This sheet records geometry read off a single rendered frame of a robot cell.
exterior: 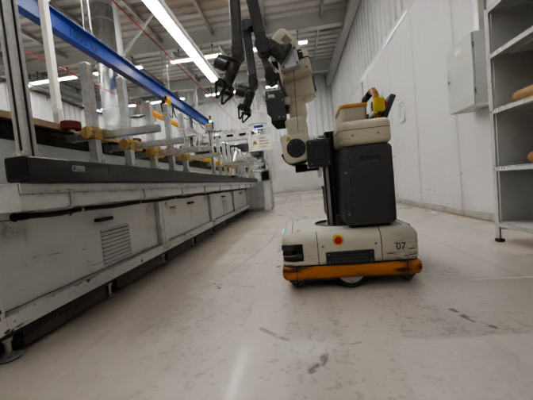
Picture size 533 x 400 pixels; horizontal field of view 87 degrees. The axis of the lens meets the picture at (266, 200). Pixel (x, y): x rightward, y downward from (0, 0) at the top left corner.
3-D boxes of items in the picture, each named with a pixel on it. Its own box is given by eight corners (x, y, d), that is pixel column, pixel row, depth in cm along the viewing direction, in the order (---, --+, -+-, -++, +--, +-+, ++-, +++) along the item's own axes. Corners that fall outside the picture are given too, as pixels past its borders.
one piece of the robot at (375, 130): (373, 229, 190) (363, 105, 186) (403, 248, 136) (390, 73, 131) (323, 232, 194) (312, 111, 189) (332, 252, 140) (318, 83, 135)
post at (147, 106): (160, 179, 174) (151, 101, 171) (157, 179, 170) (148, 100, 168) (155, 180, 174) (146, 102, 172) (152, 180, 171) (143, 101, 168)
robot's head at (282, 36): (301, 59, 172) (283, 42, 172) (301, 41, 151) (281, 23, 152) (285, 77, 174) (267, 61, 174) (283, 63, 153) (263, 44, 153)
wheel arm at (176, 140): (184, 144, 149) (183, 136, 149) (182, 144, 146) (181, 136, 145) (109, 153, 154) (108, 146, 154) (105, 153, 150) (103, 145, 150)
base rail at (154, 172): (258, 182, 593) (257, 177, 592) (29, 181, 86) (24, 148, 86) (254, 182, 594) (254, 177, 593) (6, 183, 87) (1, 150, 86)
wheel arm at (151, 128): (162, 134, 124) (160, 124, 124) (158, 132, 121) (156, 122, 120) (72, 144, 129) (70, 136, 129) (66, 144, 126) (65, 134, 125)
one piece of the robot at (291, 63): (300, 68, 144) (294, 46, 143) (300, 64, 139) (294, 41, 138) (281, 74, 145) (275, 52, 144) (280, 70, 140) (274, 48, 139)
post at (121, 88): (136, 169, 149) (125, 77, 146) (132, 169, 145) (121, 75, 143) (130, 170, 149) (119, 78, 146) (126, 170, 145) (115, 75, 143)
